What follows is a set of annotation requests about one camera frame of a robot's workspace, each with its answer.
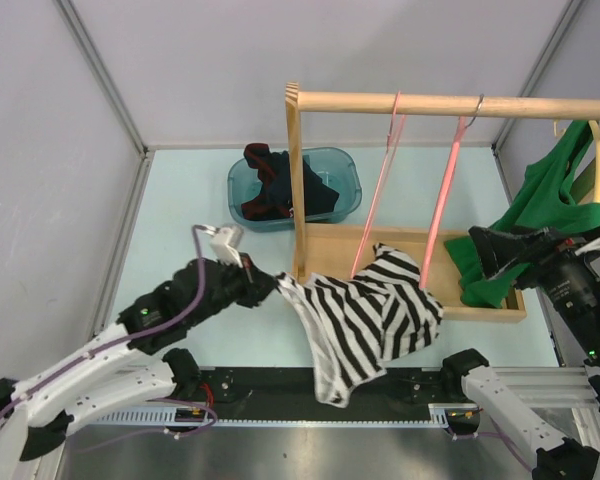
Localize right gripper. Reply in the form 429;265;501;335
466;220;600;358

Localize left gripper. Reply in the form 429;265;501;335
184;250;279;327

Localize green tank top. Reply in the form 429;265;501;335
445;120;600;308

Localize navy tank top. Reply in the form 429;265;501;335
241;143;340;221

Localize striped black white top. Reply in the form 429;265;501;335
277;243;444;408

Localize yellow hanger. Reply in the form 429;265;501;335
571;120;600;204

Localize thick pink hanger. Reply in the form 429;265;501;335
419;94;485;289

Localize thin pink wire hanger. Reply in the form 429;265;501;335
350;91;406;277

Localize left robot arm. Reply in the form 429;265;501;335
0;254;277;462

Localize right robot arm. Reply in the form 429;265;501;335
441;226;600;479

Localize wooden clothes rack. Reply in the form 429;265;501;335
285;82;600;324

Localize teal plastic basin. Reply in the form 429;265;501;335
227;147;362;233

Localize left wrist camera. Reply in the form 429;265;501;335
201;224;244;267

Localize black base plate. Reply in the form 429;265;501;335
144;367;481;434

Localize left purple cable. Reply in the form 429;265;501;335
0;224;219;454

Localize white cable duct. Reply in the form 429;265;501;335
92;406;448;429

